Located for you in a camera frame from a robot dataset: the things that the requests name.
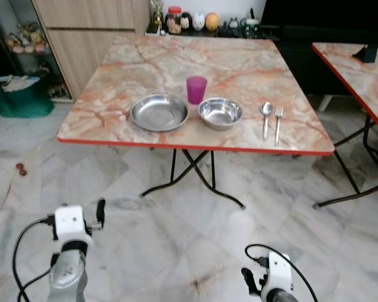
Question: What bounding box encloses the wide steel plate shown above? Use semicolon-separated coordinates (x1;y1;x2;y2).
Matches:
129;93;190;133

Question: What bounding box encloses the green bag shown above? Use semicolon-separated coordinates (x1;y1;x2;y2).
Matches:
0;75;55;119

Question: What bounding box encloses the purple plastic cup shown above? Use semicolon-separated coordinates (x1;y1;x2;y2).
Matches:
186;76;208;105

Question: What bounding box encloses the small steel bowl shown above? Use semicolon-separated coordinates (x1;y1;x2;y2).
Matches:
198;97;243;130

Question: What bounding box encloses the steel fork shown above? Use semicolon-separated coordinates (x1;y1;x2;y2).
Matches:
275;106;284;147

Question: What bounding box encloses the light wooden cabinet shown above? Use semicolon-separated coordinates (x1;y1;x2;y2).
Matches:
31;0;151;100

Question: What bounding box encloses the marble top folding table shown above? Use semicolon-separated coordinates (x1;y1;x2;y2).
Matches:
311;42;378;210
55;33;336;210

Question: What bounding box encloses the steel spoon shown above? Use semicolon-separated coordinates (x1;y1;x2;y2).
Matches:
260;102;273;141

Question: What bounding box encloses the shelf with small figurines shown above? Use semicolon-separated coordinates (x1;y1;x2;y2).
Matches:
0;0;71;103

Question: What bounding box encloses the black object on marble table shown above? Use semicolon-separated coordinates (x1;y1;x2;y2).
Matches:
353;44;378;64

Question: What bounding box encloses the gold trophy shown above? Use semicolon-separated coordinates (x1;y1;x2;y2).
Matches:
149;0;165;34

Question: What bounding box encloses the jar with red lid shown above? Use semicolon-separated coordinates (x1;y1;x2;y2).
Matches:
166;6;183;35

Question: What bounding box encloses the white figurine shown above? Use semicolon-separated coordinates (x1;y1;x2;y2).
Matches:
192;13;206;31

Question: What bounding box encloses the yellow egg figurine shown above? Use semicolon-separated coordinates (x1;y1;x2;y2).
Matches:
205;13;220;31

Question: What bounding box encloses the green and white mug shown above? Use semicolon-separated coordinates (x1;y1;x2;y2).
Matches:
244;19;260;37

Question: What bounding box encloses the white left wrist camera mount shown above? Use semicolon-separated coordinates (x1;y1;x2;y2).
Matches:
54;204;90;243

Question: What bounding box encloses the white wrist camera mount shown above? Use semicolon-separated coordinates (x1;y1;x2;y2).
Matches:
263;253;294;294
54;204;90;243

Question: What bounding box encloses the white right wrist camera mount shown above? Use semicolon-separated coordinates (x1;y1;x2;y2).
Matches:
263;253;294;294

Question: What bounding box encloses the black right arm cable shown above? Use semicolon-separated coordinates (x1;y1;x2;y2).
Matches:
244;243;319;302

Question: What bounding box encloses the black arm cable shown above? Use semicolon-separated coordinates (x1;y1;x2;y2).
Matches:
244;243;319;302
12;215;57;302

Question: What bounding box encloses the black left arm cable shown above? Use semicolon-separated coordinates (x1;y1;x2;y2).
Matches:
12;215;57;302

